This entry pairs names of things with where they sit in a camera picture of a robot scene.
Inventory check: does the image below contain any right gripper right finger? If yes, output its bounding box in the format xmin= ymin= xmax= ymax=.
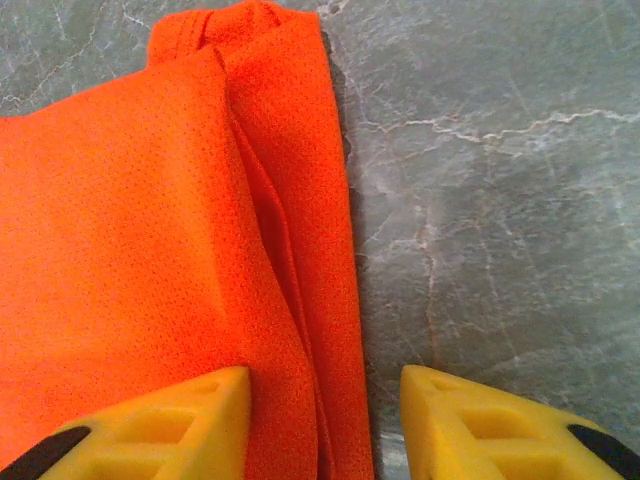
xmin=399 ymin=364 xmax=640 ymax=480

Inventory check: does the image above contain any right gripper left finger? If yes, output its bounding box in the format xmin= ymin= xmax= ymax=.
xmin=0 ymin=365 xmax=252 ymax=480

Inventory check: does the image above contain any orange t-shirt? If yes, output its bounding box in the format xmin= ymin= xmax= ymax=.
xmin=0 ymin=0 xmax=377 ymax=480

